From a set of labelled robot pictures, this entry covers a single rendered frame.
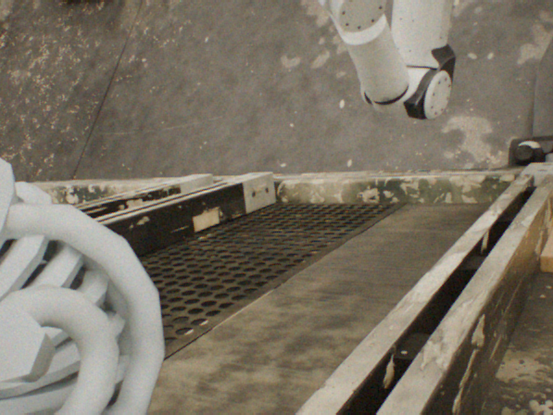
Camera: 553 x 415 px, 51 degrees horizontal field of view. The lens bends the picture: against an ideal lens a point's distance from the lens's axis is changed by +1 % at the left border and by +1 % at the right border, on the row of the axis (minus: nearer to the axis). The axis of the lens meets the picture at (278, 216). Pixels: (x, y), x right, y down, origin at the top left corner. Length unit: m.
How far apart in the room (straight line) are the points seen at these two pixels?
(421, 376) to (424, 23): 0.70
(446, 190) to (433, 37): 0.33
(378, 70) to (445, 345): 0.57
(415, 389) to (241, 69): 2.64
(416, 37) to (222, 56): 2.13
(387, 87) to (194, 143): 2.00
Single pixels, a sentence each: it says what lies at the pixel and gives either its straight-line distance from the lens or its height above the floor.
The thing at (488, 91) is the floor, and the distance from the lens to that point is 2.32.
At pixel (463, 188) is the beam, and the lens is 1.16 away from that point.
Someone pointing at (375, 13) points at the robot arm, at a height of 1.38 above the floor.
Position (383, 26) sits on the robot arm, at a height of 1.32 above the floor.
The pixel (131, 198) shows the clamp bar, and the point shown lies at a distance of 1.20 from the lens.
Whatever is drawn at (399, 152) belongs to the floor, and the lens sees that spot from 2.29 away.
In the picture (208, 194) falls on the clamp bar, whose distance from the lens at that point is 1.11.
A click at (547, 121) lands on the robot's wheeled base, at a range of 2.02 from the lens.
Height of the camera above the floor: 1.94
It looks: 54 degrees down
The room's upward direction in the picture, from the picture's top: 54 degrees counter-clockwise
